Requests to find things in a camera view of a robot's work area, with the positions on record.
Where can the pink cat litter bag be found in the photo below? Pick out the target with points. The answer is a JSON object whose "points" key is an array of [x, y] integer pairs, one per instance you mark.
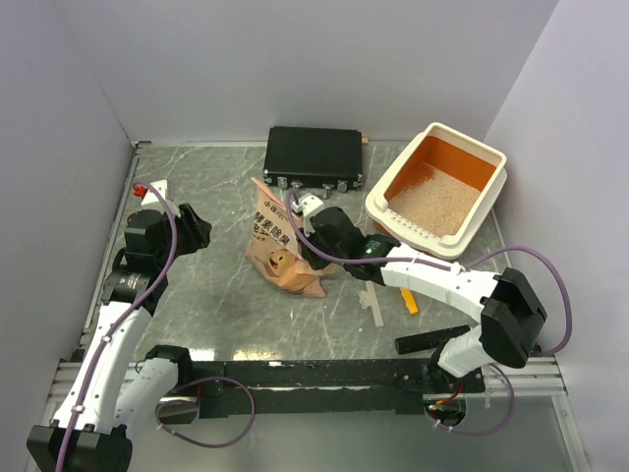
{"points": [[274, 250]]}

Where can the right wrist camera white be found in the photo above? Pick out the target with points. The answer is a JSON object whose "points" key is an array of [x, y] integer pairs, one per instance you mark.
{"points": [[307, 204]]}

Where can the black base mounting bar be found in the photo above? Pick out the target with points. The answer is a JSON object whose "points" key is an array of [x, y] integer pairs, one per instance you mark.
{"points": [[320, 386]]}

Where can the black carrying case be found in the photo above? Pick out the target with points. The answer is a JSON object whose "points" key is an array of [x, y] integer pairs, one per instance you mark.
{"points": [[314, 158]]}

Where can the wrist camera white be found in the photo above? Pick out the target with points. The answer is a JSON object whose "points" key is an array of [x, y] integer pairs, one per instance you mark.
{"points": [[152, 198], [307, 204]]}

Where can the clean litter granules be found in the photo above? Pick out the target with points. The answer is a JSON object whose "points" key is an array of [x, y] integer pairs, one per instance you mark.
{"points": [[439, 203]]}

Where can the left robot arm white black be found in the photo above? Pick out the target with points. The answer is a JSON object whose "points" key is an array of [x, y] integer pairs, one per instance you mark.
{"points": [[93, 428]]}

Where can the black speckled microphone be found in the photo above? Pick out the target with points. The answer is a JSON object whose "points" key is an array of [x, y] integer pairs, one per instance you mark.
{"points": [[427, 340]]}

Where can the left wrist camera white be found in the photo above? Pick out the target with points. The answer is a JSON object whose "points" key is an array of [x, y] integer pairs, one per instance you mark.
{"points": [[152, 198]]}

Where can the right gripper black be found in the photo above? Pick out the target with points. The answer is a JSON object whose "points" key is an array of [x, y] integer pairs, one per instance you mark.
{"points": [[314, 262]]}

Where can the yellow plastic litter scoop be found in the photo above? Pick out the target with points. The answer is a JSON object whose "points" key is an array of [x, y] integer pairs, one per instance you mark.
{"points": [[410, 301]]}

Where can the beige bag sealing clip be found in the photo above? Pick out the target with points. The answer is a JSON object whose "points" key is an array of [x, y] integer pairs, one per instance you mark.
{"points": [[368, 301]]}

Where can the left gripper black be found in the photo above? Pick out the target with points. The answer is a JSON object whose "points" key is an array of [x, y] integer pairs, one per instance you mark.
{"points": [[197, 231]]}

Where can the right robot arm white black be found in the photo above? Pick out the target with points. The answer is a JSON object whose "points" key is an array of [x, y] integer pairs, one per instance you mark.
{"points": [[508, 314]]}

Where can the cream orange litter box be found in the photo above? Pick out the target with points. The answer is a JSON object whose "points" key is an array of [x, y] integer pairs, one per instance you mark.
{"points": [[456, 154]]}

